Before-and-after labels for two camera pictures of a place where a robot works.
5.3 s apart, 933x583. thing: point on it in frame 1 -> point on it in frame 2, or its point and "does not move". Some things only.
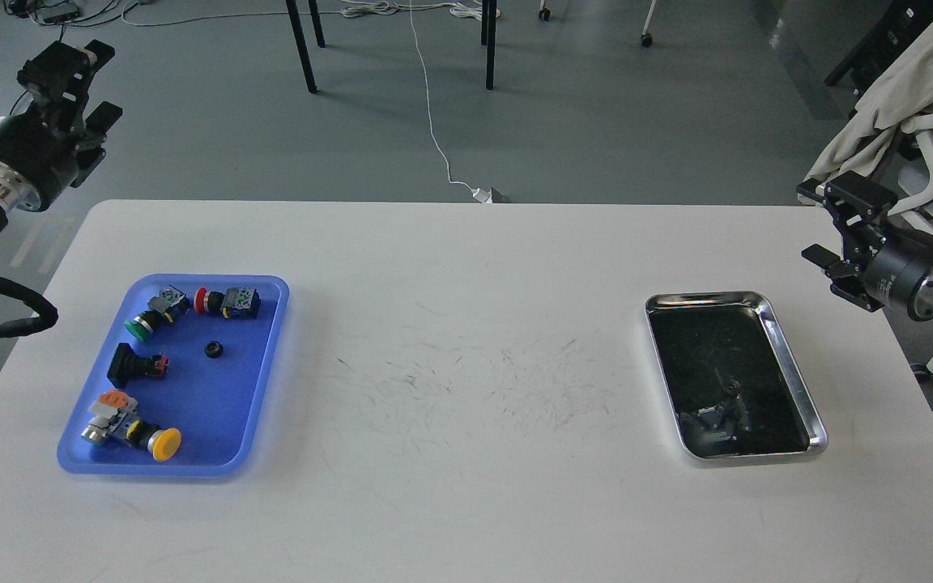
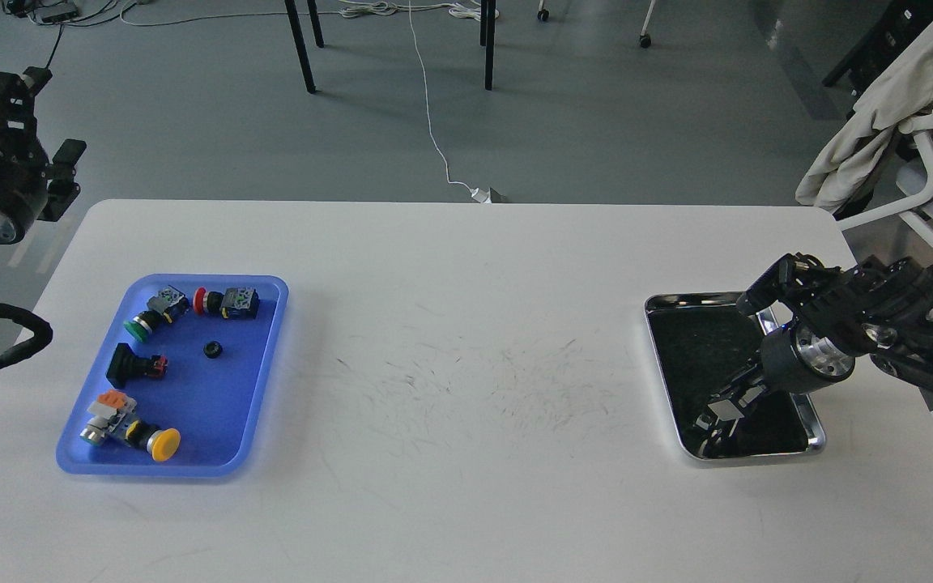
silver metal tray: (732, 388) does not move
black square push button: (127, 365) does not move
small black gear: (214, 350) does not move
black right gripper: (893, 271) -> (795, 360)
